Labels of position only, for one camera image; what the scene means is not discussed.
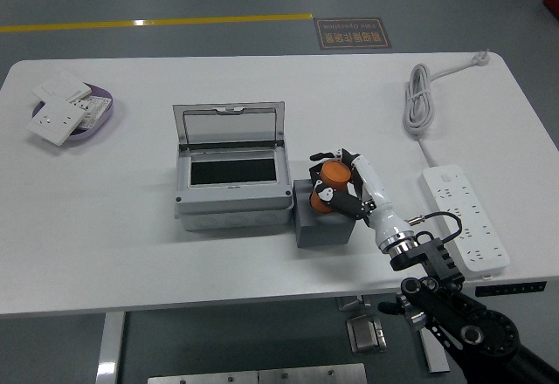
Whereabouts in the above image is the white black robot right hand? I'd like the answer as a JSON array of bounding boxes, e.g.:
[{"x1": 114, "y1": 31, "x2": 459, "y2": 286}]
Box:
[{"x1": 308, "y1": 147, "x2": 414, "y2": 245}]

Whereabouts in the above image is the orange cylinder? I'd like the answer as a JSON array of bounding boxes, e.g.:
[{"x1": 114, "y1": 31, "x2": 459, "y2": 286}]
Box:
[{"x1": 308, "y1": 161, "x2": 354, "y2": 216}]

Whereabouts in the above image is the grey box with clear lid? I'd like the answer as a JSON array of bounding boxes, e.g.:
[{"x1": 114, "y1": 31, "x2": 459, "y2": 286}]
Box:
[{"x1": 172, "y1": 101, "x2": 294, "y2": 232}]

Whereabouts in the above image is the grey cube with round hole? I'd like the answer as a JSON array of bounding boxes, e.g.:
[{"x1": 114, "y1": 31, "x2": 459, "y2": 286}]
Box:
[{"x1": 292, "y1": 177, "x2": 355, "y2": 248}]

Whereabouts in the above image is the metal floor socket box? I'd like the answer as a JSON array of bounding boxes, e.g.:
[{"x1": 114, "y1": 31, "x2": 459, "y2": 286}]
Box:
[{"x1": 345, "y1": 313, "x2": 390, "y2": 355}]

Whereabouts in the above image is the white power strip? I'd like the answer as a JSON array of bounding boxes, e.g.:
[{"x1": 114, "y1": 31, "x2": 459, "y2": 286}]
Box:
[{"x1": 420, "y1": 164, "x2": 512, "y2": 278}]

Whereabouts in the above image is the brown floor sign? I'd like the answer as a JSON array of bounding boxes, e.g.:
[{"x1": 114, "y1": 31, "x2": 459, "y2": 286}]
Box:
[{"x1": 313, "y1": 17, "x2": 393, "y2": 51}]

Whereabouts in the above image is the black table control panel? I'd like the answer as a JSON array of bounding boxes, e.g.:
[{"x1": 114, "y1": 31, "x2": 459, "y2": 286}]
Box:
[{"x1": 474, "y1": 280, "x2": 549, "y2": 298}]

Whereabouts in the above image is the white table leg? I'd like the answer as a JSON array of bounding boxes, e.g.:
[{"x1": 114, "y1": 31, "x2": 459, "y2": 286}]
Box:
[
  {"x1": 417, "y1": 329, "x2": 452, "y2": 374},
  {"x1": 94, "y1": 311, "x2": 128, "y2": 384}
]

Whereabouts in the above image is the yellow floor tape line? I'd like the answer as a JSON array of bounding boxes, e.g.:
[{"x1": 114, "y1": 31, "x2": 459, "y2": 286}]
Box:
[{"x1": 0, "y1": 12, "x2": 314, "y2": 34}]

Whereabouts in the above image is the purple tray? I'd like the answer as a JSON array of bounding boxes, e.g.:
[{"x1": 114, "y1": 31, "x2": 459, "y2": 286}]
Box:
[{"x1": 31, "y1": 81, "x2": 116, "y2": 143}]

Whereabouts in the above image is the white socket plate with print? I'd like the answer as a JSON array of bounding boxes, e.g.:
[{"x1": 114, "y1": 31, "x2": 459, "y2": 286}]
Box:
[{"x1": 71, "y1": 94, "x2": 113, "y2": 132}]

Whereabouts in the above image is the white power cord with plug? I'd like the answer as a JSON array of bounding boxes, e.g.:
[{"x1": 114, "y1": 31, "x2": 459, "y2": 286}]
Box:
[{"x1": 401, "y1": 49, "x2": 491, "y2": 169}]

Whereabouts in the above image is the small metal floor bracket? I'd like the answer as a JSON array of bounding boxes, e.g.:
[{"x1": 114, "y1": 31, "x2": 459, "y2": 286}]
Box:
[{"x1": 335, "y1": 295, "x2": 373, "y2": 312}]

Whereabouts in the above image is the grey metal base plate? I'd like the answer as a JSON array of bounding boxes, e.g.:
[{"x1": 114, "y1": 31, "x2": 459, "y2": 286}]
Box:
[{"x1": 147, "y1": 362, "x2": 369, "y2": 384}]

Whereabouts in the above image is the white switch plate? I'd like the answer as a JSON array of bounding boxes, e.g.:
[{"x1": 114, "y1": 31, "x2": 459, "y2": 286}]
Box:
[{"x1": 31, "y1": 72, "x2": 92, "y2": 103}]

